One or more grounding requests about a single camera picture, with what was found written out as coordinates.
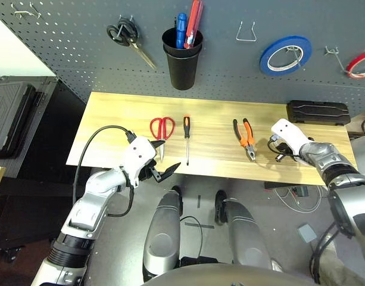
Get silver long tape hook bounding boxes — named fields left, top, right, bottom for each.
left=324, top=46, right=350, bottom=74

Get red handled scissors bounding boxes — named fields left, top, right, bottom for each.
left=149, top=116, right=176, bottom=163

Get black rolling equipment cabinet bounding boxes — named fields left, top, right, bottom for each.
left=0, top=76, right=88, bottom=263

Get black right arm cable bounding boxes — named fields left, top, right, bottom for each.
left=309, top=222, right=338, bottom=284

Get long black floor tape strip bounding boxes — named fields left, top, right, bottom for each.
left=184, top=222, right=215, bottom=229

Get grey perforated pegboard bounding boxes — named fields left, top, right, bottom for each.
left=0, top=0, right=365, bottom=126

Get grey side desk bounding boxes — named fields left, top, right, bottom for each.
left=347, top=139, right=365, bottom=191

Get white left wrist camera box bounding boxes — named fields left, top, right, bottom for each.
left=119, top=136, right=157, bottom=189

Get silver left robot leg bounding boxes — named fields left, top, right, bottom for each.
left=142, top=186, right=183, bottom=282

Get orange black pliers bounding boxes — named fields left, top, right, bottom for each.
left=232, top=118, right=257, bottom=163

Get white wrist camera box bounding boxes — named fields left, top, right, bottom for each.
left=119, top=136, right=157, bottom=189
left=270, top=118, right=310, bottom=154

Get white floor cables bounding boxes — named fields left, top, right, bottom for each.
left=273, top=186, right=323, bottom=214

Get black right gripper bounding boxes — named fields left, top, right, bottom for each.
left=268, top=139, right=299, bottom=163

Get blue tape roll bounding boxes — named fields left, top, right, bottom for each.
left=259, top=36, right=313, bottom=76

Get red handled tool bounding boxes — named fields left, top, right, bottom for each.
left=184, top=0, right=204, bottom=50

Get orange black screwdriver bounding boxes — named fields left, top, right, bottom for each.
left=183, top=116, right=191, bottom=166

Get person's beige trouser leg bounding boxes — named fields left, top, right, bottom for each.
left=314, top=234, right=365, bottom=286

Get grey foot pedal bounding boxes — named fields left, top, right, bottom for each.
left=297, top=223, right=317, bottom=243

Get red tape roll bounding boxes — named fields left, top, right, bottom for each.
left=346, top=49, right=365, bottom=80

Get black handled scissors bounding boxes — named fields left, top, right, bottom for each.
left=106, top=17, right=158, bottom=71

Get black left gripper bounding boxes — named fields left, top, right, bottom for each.
left=139, top=139, right=182, bottom=183

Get black pegboard cup holder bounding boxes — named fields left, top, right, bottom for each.
left=161, top=27, right=204, bottom=91

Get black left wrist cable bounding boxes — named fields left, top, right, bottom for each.
left=72, top=125, right=135, bottom=217

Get silver scissors hook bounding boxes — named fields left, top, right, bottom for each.
left=118, top=15, right=134, bottom=38

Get silver right robot leg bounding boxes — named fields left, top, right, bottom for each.
left=214, top=189, right=272, bottom=269

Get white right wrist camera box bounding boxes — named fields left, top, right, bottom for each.
left=270, top=118, right=310, bottom=154

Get silver wire pliers holder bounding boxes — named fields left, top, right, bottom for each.
left=235, top=20, right=257, bottom=42

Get small black tool case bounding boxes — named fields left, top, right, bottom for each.
left=286, top=100, right=351, bottom=127

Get silver robot leg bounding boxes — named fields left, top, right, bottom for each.
left=142, top=186, right=183, bottom=282
left=214, top=189, right=272, bottom=269

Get large black ribbed case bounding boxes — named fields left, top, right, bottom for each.
left=0, top=82, right=37, bottom=158

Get black floor cable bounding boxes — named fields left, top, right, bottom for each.
left=179, top=216, right=204, bottom=260

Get silver double prong hook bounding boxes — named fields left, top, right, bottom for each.
left=11, top=2, right=43, bottom=20

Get black table leg bracket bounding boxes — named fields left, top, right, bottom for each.
left=264, top=181, right=293, bottom=190

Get grey robot torso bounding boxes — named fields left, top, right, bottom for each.
left=142, top=262, right=320, bottom=286

